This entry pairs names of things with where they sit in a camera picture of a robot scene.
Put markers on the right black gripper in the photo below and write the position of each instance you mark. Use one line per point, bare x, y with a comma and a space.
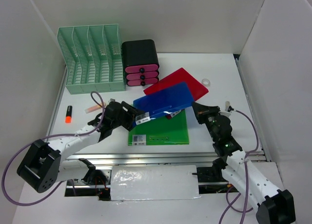
201, 111

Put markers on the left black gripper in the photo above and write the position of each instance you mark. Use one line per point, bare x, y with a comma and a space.
134, 111

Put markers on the red clip file folder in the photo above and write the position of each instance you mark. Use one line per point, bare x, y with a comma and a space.
196, 88

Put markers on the green clip file folder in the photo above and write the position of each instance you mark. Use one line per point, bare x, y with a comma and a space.
161, 131

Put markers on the blue clip file folder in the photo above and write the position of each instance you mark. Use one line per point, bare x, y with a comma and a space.
163, 102

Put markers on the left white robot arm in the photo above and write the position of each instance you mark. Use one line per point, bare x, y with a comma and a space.
45, 163

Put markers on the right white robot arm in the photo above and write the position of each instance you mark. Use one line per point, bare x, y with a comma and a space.
270, 204

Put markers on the clear tape roll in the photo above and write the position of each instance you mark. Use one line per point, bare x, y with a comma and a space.
206, 82

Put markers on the black pink drawer unit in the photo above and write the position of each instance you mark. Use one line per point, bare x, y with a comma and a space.
140, 62

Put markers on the orange highlighter clear cap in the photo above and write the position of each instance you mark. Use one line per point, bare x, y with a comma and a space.
93, 108

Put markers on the black orange highlighter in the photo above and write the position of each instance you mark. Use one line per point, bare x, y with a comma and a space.
68, 117

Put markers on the mint green file organizer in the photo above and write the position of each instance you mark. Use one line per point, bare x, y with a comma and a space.
93, 58

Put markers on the white foil covered panel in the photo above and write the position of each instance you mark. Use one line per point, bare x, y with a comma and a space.
161, 182

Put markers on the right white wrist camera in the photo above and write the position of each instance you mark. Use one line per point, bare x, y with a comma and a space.
228, 110

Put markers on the aluminium rail frame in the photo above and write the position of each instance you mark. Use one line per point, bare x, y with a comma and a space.
226, 85

